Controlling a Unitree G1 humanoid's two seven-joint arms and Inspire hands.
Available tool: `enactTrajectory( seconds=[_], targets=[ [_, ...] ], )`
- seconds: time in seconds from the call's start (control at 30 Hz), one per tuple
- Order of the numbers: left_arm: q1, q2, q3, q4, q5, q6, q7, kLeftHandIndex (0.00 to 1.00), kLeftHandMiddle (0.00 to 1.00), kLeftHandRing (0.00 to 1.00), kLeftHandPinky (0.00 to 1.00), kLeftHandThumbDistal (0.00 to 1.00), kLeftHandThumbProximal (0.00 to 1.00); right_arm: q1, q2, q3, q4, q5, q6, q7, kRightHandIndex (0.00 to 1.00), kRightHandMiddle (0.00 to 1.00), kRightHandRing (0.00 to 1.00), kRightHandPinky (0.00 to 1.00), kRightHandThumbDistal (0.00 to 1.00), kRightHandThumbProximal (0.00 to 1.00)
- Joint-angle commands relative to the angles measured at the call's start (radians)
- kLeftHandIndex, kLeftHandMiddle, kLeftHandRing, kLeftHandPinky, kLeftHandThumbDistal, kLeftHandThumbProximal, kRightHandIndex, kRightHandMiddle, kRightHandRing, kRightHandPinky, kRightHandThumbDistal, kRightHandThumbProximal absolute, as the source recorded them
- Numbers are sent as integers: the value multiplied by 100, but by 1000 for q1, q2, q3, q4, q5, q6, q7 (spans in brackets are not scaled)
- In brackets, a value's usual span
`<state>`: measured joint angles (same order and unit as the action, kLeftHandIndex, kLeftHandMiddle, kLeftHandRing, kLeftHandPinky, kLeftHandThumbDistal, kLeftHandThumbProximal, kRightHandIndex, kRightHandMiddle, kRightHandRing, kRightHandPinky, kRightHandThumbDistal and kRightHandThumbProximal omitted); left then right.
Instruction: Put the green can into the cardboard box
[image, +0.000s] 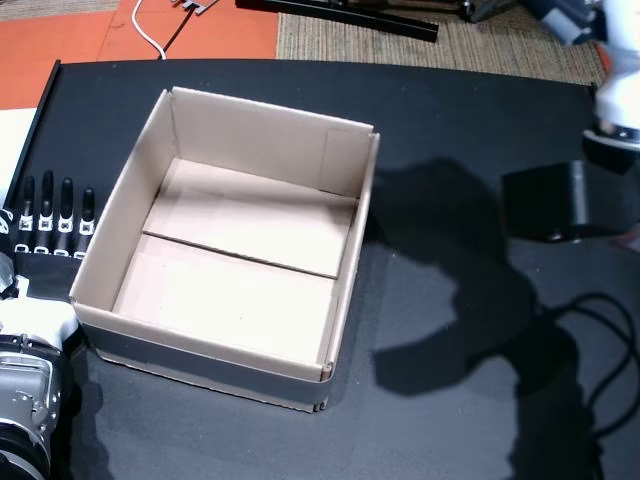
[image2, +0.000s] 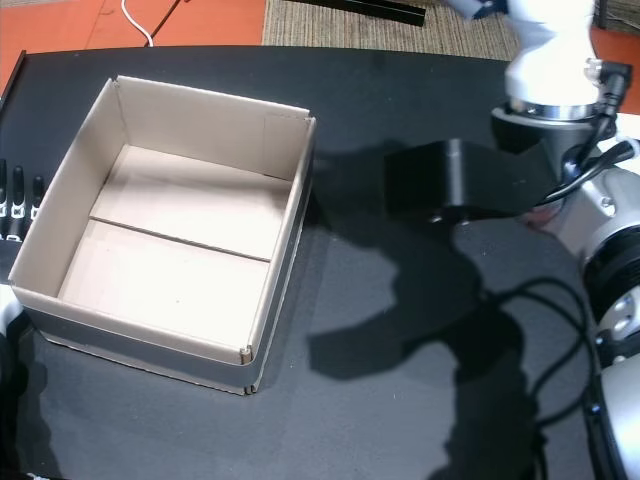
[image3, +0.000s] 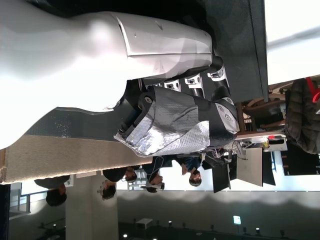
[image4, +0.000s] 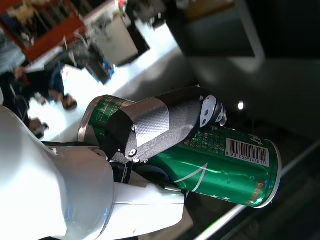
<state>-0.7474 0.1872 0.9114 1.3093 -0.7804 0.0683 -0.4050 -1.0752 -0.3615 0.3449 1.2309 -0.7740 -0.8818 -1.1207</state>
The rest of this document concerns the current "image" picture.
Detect black metal frame bar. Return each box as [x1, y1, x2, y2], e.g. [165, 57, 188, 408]
[234, 0, 440, 44]

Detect thin black cable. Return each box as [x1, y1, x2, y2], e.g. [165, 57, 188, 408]
[162, 7, 197, 52]

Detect grey metal connector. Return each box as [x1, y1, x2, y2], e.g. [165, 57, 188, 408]
[171, 0, 222, 16]

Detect black tripod base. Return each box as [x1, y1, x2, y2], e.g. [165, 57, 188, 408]
[458, 0, 532, 24]

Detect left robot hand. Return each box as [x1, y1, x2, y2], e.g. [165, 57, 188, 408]
[0, 169, 101, 347]

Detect white cable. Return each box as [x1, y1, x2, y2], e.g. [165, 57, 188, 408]
[131, 0, 168, 61]

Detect open cardboard box black tape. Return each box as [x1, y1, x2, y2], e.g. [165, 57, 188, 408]
[68, 85, 381, 415]

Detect orange floor mat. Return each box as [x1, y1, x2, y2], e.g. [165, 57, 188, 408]
[97, 0, 280, 62]
[0, 10, 120, 109]

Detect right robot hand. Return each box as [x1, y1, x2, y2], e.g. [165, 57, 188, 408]
[519, 0, 640, 177]

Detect woven beige floor mat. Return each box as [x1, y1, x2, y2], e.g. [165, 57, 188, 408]
[276, 10, 612, 85]

